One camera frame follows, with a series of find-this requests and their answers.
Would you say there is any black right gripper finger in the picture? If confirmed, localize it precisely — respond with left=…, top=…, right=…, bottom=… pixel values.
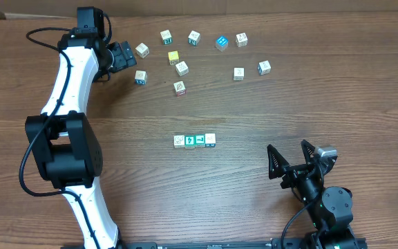
left=267, top=145, right=290, bottom=179
left=301, top=140, right=320, bottom=165

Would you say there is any yellow S wooden block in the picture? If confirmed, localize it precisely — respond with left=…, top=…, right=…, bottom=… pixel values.
left=176, top=61, right=189, bottom=77

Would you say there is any cream umbrella block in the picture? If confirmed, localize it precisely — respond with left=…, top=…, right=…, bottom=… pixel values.
left=257, top=60, right=272, bottom=75
left=205, top=133, right=216, bottom=147

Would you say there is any cream block red letter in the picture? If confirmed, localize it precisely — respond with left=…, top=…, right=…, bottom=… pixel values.
left=173, top=81, right=187, bottom=96

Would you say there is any mint green top block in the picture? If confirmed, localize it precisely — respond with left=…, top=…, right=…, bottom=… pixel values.
left=195, top=134, right=205, bottom=147

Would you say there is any green top wooden block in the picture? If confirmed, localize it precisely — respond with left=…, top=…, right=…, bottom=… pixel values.
left=184, top=136, right=196, bottom=149

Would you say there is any cream turtle wooden block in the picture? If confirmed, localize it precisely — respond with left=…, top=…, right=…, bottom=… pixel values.
left=234, top=68, right=245, bottom=81

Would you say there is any green R wooden block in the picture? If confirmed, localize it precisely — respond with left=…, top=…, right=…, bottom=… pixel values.
left=173, top=135, right=185, bottom=148

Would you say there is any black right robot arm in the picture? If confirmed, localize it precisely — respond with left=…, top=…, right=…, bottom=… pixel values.
left=276, top=140, right=361, bottom=249

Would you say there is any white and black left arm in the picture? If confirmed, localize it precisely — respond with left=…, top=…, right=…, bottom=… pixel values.
left=19, top=43, right=134, bottom=248

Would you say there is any small cream block far left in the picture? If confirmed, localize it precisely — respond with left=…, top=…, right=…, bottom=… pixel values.
left=135, top=43, right=149, bottom=58

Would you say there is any blue letter cream block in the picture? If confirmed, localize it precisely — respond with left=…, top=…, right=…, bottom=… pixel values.
left=135, top=71, right=148, bottom=84

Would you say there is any green H wooden block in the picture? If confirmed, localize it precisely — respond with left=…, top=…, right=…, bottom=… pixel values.
left=160, top=30, right=173, bottom=45

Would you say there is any yellow top wooden block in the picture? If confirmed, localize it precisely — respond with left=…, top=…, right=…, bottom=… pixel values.
left=168, top=50, right=180, bottom=66

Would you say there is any teal letter wooden block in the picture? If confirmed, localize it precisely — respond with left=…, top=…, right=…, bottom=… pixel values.
left=188, top=30, right=200, bottom=46

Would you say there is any blue top wooden block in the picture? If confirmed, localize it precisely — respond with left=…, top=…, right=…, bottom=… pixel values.
left=216, top=36, right=229, bottom=52

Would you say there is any cream block with drawing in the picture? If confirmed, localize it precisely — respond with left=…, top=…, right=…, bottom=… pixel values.
left=236, top=33, right=248, bottom=47

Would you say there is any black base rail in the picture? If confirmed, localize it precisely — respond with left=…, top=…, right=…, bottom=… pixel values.
left=60, top=237, right=369, bottom=249

